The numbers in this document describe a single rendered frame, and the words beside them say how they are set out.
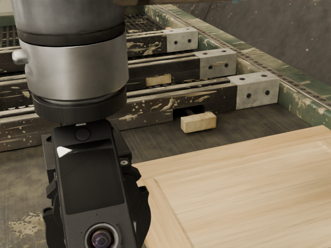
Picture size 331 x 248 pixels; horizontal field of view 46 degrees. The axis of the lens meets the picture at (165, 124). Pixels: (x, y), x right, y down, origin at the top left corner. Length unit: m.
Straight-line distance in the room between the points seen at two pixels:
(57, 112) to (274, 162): 0.59
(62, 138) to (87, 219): 0.07
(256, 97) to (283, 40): 1.57
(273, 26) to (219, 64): 1.53
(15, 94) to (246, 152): 0.63
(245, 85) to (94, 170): 0.77
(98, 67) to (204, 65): 0.96
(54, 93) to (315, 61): 2.14
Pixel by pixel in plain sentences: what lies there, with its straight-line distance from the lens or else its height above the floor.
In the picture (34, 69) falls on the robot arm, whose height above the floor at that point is 1.58.
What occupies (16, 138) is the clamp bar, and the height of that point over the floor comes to 1.47.
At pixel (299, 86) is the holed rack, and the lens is 1.07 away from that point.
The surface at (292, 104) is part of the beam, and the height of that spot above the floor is 0.89.
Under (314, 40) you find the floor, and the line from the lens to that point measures 2.44.
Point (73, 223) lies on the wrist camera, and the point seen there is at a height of 1.53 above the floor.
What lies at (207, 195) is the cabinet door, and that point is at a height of 1.19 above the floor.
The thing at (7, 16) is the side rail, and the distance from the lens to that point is 2.11.
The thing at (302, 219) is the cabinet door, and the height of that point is 1.09.
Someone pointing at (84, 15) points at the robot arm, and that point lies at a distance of 0.26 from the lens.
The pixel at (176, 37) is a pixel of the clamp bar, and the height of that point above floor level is 0.99.
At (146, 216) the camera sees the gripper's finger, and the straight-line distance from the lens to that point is 0.36.
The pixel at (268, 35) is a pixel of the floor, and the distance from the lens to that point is 2.74.
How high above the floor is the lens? 1.62
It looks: 29 degrees down
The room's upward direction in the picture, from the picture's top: 70 degrees counter-clockwise
